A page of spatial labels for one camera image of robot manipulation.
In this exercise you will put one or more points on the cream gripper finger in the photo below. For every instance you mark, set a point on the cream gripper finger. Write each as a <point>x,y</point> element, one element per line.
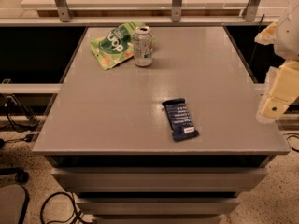
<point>268,35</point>
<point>281,89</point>

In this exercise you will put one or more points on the dark blue rxbar wrapper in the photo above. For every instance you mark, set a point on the dark blue rxbar wrapper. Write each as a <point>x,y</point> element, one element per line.
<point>179,119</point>

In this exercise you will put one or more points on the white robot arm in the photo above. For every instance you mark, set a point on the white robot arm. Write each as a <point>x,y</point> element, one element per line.
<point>287,44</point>

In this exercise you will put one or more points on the silver green 7up can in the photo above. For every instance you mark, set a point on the silver green 7up can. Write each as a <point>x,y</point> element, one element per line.
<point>142,44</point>

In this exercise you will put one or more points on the green chip bag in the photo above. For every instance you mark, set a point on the green chip bag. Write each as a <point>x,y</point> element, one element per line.
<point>116,46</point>

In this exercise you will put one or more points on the grey drawer cabinet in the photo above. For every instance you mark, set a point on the grey drawer cabinet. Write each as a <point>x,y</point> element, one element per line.
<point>109,141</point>

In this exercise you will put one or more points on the dark chair seat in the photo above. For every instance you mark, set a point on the dark chair seat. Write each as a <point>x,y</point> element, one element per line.
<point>14,198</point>

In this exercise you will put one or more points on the right metal shelf bracket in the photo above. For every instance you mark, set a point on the right metal shelf bracket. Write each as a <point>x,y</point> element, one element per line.
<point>249,13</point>

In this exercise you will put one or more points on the metal shelf bracket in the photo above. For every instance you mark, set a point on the metal shelf bracket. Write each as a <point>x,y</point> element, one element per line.
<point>176,10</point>
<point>63,10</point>
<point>249,13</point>

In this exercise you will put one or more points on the middle metal shelf bracket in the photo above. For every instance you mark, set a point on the middle metal shelf bracket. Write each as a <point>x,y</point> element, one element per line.
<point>176,10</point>

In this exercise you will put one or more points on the left metal shelf bracket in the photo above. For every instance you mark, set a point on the left metal shelf bracket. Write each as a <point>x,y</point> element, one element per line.
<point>63,10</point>

